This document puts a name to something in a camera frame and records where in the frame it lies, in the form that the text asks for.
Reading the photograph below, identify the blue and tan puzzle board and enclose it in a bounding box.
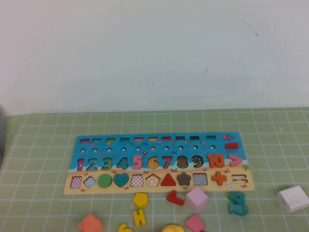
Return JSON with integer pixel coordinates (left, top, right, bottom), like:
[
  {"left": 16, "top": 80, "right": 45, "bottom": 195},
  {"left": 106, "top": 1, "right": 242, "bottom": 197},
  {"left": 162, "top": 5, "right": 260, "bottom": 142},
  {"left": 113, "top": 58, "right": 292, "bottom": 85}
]
[{"left": 63, "top": 131, "right": 255, "bottom": 196}]

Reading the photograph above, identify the green circle piece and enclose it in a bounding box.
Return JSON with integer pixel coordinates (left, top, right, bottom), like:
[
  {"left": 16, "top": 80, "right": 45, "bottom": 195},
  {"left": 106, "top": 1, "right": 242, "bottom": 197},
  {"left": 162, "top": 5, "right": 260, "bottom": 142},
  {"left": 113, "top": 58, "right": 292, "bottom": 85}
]
[{"left": 97, "top": 173, "right": 113, "bottom": 189}]

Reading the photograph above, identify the light pink square block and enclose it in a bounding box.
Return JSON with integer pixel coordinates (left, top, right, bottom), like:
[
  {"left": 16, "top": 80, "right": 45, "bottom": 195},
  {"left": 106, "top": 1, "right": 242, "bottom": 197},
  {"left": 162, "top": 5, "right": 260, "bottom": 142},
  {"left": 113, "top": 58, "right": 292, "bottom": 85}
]
[{"left": 185, "top": 186, "right": 209, "bottom": 214}]

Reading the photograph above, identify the yellow rounded block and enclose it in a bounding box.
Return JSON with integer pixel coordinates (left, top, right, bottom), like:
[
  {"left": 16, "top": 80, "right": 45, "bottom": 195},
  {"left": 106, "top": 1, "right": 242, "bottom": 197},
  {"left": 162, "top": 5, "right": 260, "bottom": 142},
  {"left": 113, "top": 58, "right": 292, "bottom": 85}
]
[{"left": 161, "top": 224, "right": 185, "bottom": 232}]

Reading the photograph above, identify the orange number ten piece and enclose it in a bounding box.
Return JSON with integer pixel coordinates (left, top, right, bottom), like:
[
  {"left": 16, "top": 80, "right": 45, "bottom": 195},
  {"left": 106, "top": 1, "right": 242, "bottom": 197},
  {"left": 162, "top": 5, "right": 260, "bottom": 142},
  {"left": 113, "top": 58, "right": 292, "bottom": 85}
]
[{"left": 207, "top": 154, "right": 225, "bottom": 169}]

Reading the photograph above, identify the teal fish piece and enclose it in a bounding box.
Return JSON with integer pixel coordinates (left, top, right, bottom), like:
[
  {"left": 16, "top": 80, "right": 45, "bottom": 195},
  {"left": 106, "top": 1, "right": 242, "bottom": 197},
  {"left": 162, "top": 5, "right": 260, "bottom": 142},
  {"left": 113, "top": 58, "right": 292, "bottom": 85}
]
[{"left": 228, "top": 202, "right": 250, "bottom": 217}]

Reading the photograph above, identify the pink greater-than sign piece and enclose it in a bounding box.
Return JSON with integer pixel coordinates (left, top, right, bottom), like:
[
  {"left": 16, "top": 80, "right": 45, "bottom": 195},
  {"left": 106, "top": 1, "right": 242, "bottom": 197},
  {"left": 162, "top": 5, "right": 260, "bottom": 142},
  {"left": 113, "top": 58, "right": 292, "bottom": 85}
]
[{"left": 228, "top": 154, "right": 243, "bottom": 167}]

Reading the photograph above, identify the pink number five piece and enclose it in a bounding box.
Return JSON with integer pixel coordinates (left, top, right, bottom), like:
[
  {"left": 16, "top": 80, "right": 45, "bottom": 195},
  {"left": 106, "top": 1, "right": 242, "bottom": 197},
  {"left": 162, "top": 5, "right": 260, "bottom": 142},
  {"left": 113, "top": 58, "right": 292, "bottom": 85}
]
[{"left": 131, "top": 154, "right": 144, "bottom": 170}]

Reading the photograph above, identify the pink diamond block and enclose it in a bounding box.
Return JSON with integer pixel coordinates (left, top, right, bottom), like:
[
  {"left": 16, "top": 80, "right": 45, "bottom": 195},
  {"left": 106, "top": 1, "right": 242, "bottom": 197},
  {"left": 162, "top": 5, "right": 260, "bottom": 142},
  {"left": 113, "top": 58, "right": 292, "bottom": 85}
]
[{"left": 184, "top": 214, "right": 206, "bottom": 232}]

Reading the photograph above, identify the teal heart piece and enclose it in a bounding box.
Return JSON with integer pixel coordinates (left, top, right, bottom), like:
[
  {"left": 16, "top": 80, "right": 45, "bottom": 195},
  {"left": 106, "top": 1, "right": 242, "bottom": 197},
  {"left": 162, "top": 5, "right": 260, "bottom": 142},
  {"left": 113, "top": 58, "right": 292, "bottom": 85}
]
[{"left": 113, "top": 173, "right": 130, "bottom": 188}]

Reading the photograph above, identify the orange plus piece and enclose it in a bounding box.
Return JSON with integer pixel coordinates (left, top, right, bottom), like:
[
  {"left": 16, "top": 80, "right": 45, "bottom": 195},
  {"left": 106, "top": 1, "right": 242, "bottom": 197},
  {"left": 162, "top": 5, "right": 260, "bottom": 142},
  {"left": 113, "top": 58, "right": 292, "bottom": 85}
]
[{"left": 211, "top": 171, "right": 228, "bottom": 187}]

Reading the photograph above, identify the brown star piece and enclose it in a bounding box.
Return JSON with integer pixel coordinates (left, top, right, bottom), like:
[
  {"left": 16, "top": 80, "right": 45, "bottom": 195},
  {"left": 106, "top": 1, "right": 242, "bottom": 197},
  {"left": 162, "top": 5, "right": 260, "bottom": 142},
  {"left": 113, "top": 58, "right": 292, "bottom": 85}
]
[{"left": 176, "top": 172, "right": 192, "bottom": 187}]

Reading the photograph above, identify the yellow letter H piece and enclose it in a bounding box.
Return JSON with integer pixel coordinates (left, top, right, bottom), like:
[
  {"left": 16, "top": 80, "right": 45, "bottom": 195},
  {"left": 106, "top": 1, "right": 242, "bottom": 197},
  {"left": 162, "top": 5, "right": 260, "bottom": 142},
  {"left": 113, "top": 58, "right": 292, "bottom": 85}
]
[{"left": 132, "top": 209, "right": 147, "bottom": 228}]

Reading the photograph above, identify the red triangle piece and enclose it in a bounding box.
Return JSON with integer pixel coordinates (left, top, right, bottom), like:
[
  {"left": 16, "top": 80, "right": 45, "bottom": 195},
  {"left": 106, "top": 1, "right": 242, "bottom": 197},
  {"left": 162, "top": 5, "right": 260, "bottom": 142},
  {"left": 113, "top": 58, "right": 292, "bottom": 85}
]
[{"left": 160, "top": 173, "right": 177, "bottom": 187}]

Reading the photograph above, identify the orange block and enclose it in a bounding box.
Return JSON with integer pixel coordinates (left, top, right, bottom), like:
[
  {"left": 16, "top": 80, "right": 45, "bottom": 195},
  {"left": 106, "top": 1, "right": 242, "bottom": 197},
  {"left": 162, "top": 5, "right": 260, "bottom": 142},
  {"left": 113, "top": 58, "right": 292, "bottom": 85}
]
[{"left": 77, "top": 213, "right": 105, "bottom": 232}]

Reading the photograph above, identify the teal number four piece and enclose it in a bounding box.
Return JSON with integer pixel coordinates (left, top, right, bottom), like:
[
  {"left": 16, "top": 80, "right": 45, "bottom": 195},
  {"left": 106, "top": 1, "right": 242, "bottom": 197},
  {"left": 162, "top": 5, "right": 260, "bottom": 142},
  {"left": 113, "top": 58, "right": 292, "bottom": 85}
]
[{"left": 227, "top": 191, "right": 246, "bottom": 206}]

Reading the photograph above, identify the white plug charger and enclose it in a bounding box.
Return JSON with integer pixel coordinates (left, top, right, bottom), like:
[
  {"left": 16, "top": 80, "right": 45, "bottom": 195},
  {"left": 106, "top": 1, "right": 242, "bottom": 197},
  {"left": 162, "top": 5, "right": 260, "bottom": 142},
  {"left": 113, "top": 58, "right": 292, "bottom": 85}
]
[{"left": 276, "top": 185, "right": 309, "bottom": 214}]

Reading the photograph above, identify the yellow number six piece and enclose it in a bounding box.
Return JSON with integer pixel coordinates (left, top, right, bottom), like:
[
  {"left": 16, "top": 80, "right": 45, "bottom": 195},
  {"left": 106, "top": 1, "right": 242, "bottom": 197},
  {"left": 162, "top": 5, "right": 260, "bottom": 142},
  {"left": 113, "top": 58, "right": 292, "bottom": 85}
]
[{"left": 118, "top": 222, "right": 133, "bottom": 232}]

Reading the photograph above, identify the red number seven piece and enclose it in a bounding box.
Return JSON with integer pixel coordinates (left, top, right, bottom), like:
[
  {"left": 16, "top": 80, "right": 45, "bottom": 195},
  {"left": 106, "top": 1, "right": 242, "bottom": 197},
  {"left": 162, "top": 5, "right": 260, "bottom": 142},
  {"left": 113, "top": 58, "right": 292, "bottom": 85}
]
[{"left": 166, "top": 189, "right": 185, "bottom": 207}]

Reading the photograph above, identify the yellow pentagon block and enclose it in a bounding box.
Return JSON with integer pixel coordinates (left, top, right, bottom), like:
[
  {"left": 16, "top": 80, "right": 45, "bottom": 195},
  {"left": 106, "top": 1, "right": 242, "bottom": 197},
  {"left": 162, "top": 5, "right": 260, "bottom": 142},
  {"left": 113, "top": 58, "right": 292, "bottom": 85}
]
[{"left": 132, "top": 192, "right": 149, "bottom": 210}]

